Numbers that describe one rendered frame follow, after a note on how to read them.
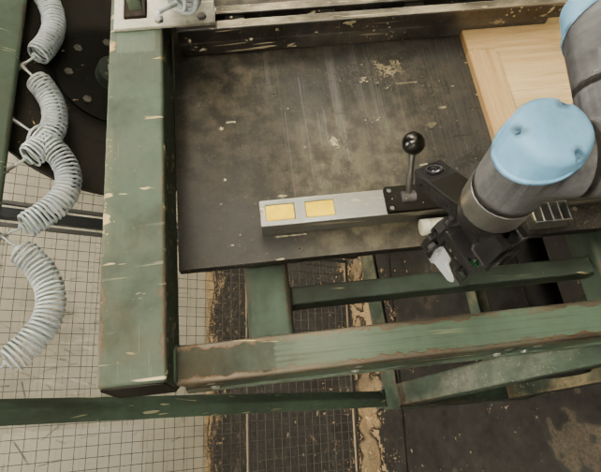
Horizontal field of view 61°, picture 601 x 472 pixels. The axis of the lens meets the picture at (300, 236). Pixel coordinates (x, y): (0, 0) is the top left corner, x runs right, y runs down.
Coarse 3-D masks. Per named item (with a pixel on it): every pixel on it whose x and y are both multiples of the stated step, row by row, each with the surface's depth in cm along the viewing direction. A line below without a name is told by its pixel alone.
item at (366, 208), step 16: (368, 192) 91; (304, 208) 90; (336, 208) 90; (352, 208) 90; (368, 208) 90; (384, 208) 90; (272, 224) 89; (288, 224) 89; (304, 224) 89; (320, 224) 90; (336, 224) 91; (352, 224) 92; (368, 224) 93
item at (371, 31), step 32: (160, 0) 100; (320, 0) 105; (352, 0) 105; (384, 0) 105; (416, 0) 106; (448, 0) 107; (480, 0) 108; (512, 0) 106; (544, 0) 106; (192, 32) 102; (224, 32) 103; (256, 32) 104; (288, 32) 105; (320, 32) 106; (352, 32) 107; (384, 32) 108; (416, 32) 109; (448, 32) 110
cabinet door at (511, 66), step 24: (552, 24) 111; (480, 48) 108; (504, 48) 108; (528, 48) 108; (552, 48) 108; (480, 72) 105; (504, 72) 105; (528, 72) 106; (552, 72) 106; (480, 96) 104; (504, 96) 103; (528, 96) 103; (552, 96) 103; (504, 120) 101
